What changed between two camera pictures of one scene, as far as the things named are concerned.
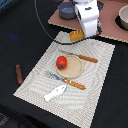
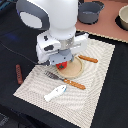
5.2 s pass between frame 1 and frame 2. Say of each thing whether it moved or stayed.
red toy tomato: stayed
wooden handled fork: stayed
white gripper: moved
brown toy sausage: stayed
